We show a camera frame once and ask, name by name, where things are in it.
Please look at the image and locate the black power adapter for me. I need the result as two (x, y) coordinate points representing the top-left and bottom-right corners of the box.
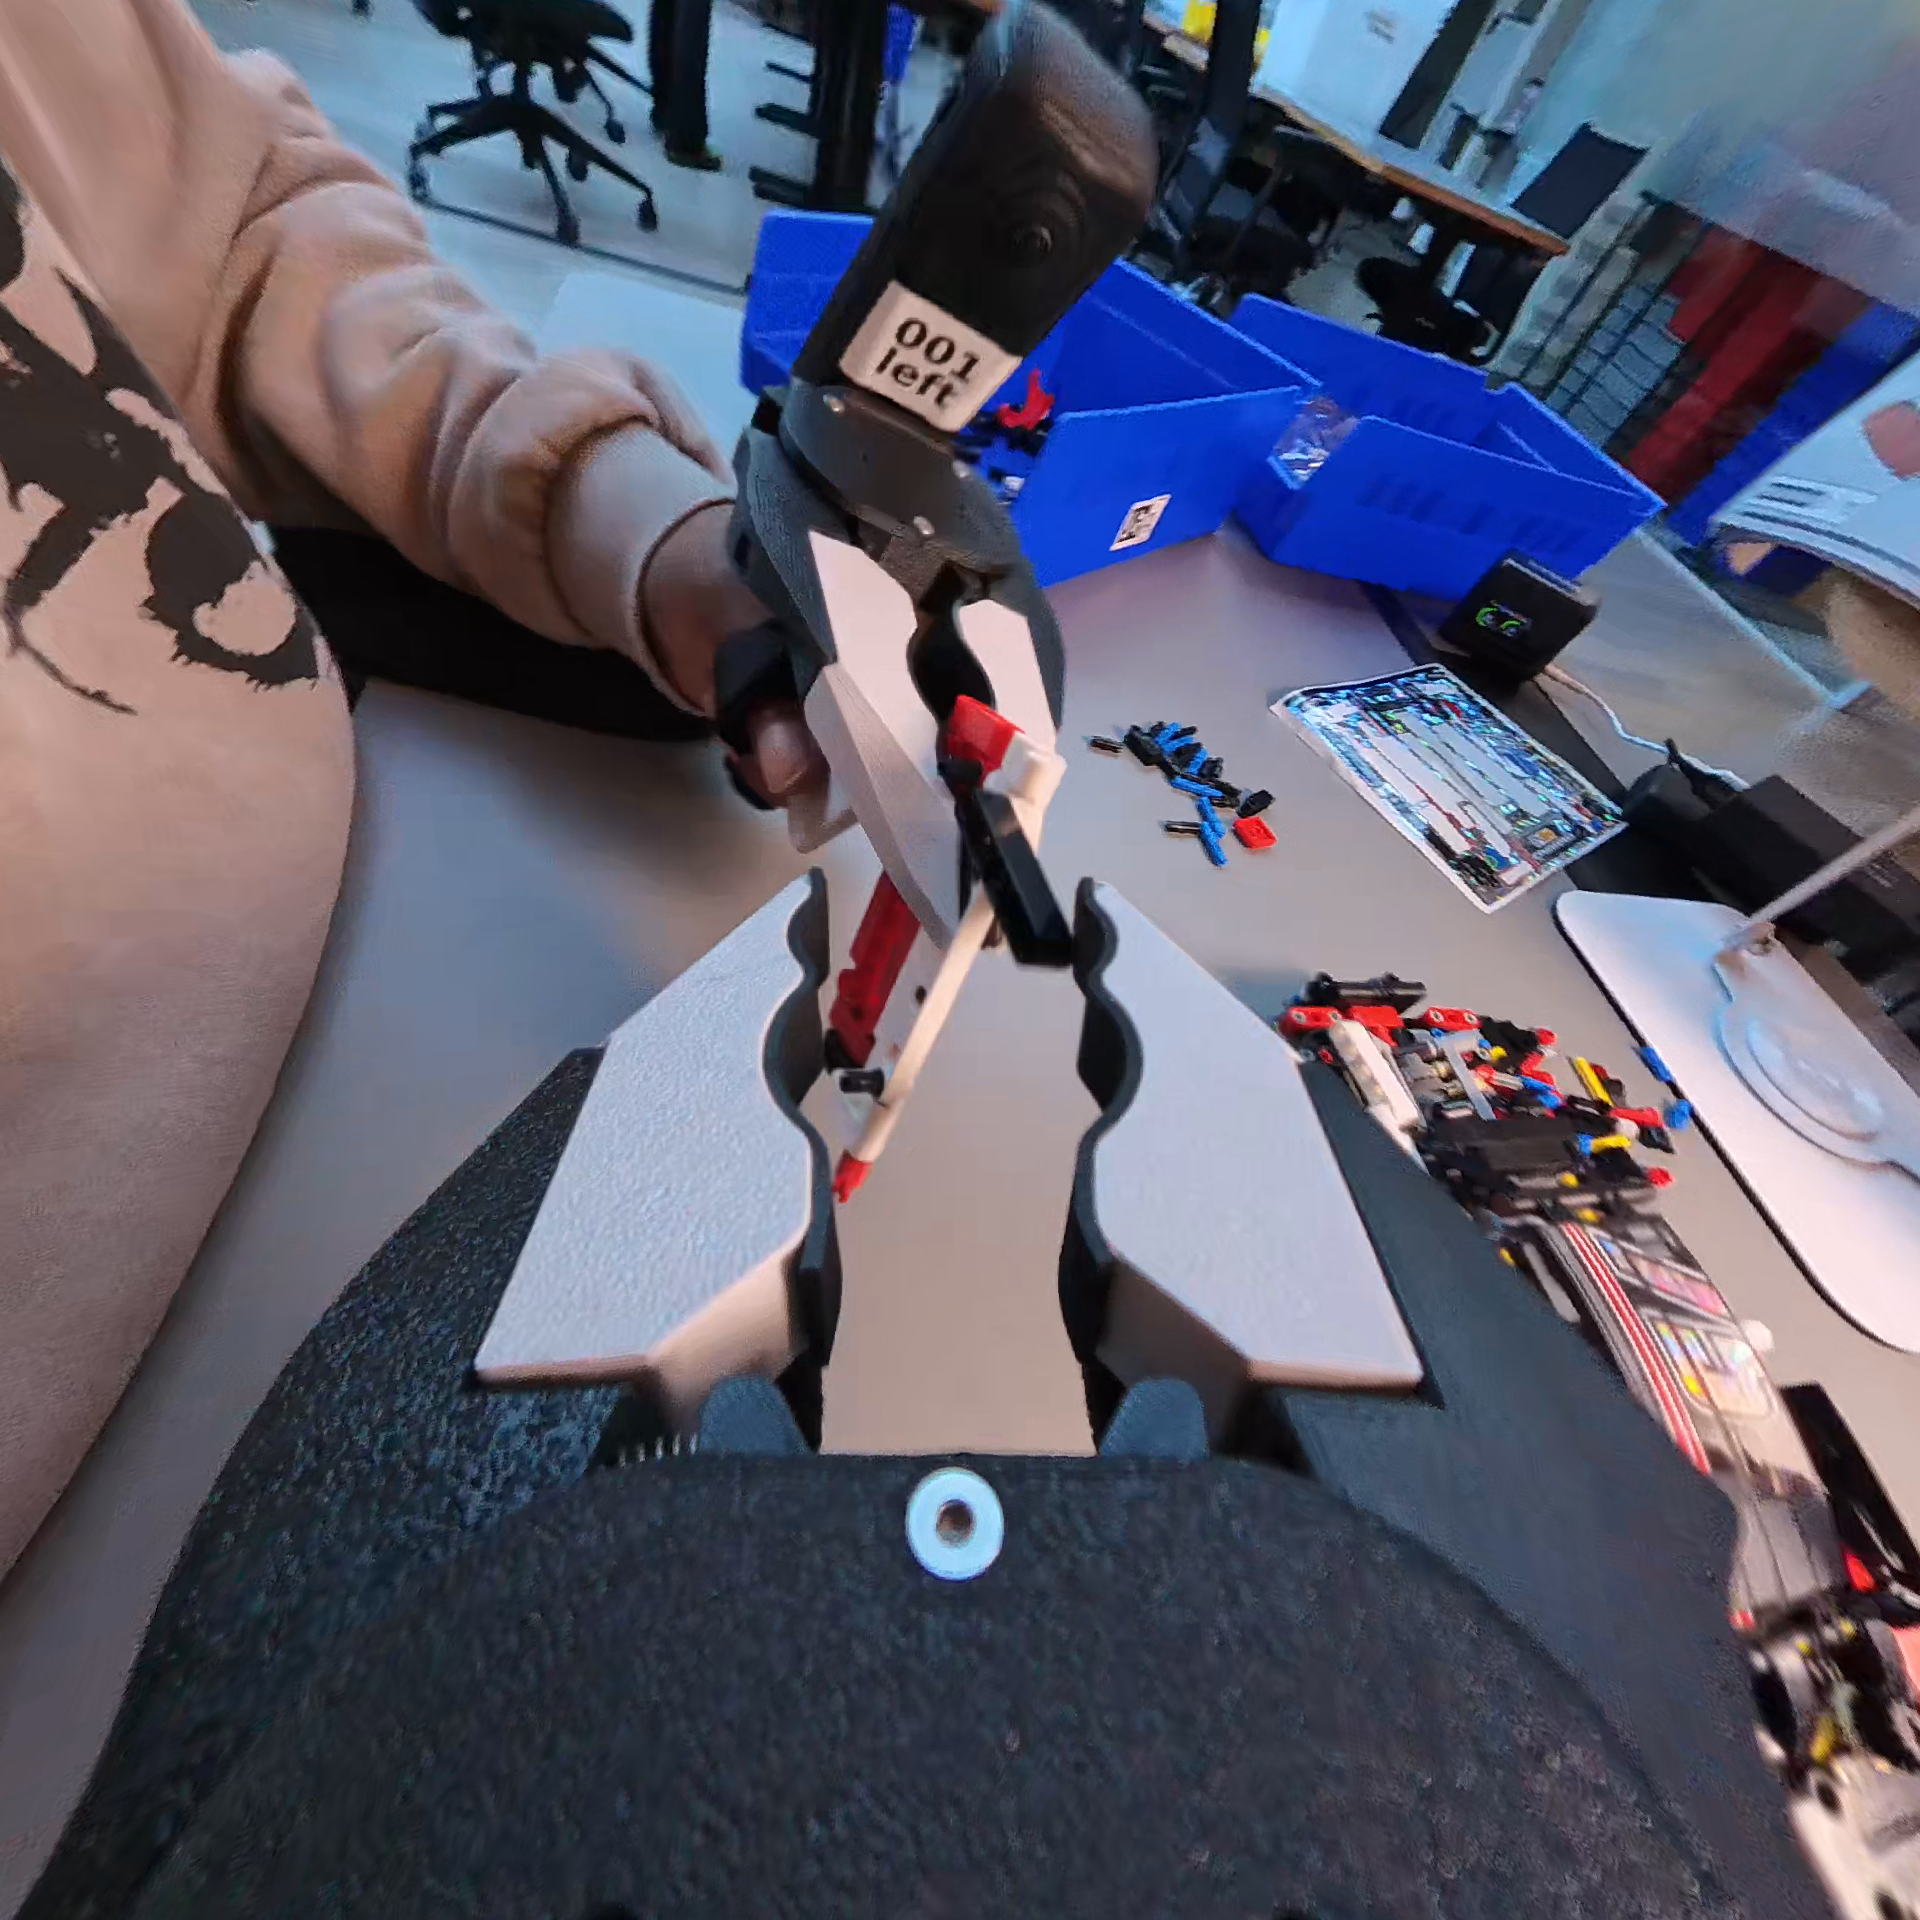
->
(1623, 738), (1920, 979)

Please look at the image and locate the white red lego assembly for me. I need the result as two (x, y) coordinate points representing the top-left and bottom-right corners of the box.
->
(801, 694), (1077, 1205)

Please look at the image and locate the blue plastic bin white tag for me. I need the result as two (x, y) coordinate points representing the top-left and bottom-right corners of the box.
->
(743, 210), (1326, 591)

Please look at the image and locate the white cable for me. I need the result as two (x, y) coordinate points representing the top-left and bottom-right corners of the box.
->
(1536, 661), (1683, 753)

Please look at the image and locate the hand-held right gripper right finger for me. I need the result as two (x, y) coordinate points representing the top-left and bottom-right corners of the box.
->
(1055, 879), (1423, 1445)

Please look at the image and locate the instruction booklet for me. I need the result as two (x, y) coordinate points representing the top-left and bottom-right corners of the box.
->
(1709, 344), (1920, 606)

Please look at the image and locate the holographic sticker sheet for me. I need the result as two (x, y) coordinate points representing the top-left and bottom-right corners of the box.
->
(1271, 661), (1631, 914)

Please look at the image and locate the heap of black lego parts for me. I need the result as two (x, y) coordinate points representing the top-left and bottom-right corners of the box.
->
(959, 368), (1061, 496)

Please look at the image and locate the person's left forearm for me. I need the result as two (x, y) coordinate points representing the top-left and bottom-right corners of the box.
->
(0, 0), (741, 711)

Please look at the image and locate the black power bank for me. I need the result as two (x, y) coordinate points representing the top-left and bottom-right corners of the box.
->
(1438, 551), (1599, 685)

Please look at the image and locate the pile of small lego pins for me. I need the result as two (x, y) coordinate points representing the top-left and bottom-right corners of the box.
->
(1089, 720), (1280, 870)

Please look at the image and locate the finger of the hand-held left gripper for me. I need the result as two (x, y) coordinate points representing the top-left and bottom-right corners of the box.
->
(958, 595), (1067, 753)
(778, 528), (965, 953)

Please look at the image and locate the silver monitor stand base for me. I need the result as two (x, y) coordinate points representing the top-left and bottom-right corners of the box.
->
(1554, 802), (1920, 1355)

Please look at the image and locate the person's left hand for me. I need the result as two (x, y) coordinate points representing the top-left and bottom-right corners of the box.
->
(643, 497), (826, 816)

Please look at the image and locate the blue white lego race car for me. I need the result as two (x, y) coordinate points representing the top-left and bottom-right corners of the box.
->
(1277, 971), (1920, 1864)

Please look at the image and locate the crumpled clear plastic bag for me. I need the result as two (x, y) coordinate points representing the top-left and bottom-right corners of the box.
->
(1265, 394), (1359, 486)

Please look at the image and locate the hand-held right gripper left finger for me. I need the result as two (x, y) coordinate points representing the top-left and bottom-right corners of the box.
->
(477, 873), (840, 1445)

